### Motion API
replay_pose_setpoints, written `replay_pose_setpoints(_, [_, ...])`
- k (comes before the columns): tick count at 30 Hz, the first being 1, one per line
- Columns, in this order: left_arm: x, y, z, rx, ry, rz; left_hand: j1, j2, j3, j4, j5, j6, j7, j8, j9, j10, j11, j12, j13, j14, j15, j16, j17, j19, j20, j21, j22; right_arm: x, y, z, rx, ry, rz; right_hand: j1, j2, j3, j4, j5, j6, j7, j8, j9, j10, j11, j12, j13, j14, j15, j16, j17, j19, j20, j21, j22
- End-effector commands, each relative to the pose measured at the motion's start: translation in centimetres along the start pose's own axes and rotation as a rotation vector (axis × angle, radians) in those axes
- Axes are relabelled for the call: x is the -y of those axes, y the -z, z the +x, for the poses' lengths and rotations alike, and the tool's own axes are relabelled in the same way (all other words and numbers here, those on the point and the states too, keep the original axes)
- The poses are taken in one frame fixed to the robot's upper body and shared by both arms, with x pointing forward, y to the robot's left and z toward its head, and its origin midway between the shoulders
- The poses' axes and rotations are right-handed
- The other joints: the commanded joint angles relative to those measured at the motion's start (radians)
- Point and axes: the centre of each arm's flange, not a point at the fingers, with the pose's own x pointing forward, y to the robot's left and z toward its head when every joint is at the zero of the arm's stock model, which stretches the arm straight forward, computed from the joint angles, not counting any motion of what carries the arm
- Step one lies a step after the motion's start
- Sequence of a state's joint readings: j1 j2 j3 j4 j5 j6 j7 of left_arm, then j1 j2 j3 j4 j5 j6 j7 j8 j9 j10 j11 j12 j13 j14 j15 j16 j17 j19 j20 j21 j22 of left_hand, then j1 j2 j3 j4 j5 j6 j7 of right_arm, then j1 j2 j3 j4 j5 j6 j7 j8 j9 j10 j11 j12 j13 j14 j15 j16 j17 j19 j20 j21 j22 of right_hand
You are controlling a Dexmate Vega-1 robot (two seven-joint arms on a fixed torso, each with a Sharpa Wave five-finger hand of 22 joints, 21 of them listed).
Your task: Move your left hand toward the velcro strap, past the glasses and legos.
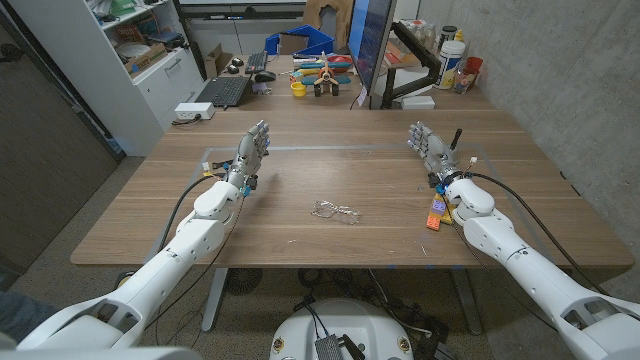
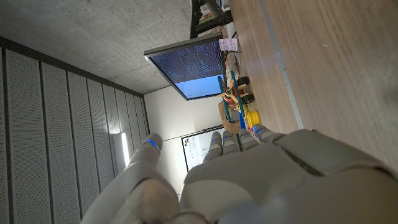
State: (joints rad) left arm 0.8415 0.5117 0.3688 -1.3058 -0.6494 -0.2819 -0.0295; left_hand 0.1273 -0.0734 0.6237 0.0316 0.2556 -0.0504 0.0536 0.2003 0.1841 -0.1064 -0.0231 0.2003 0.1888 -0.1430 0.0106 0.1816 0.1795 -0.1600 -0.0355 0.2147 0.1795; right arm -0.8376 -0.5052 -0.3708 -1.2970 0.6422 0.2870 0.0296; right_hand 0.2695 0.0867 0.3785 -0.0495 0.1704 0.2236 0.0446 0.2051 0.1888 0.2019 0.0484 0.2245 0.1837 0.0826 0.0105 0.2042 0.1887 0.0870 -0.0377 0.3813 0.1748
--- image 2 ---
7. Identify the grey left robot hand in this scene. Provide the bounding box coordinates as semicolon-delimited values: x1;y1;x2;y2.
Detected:
80;123;398;224

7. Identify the yellow plastic cup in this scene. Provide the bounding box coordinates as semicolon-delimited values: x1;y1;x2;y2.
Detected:
243;104;261;128

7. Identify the wooden toy airplane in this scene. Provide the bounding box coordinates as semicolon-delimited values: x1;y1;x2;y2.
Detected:
216;70;256;123

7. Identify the grey tape line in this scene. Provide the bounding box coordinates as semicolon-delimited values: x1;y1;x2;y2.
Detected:
259;0;305;130

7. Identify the computer monitor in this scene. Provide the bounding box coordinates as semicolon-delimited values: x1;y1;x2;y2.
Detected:
143;32;226;101

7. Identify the white paper label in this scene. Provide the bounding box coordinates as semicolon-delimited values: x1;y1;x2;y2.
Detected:
218;38;239;52

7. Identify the whiteboard with black frame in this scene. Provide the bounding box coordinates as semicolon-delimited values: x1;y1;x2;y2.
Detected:
181;124;224;172

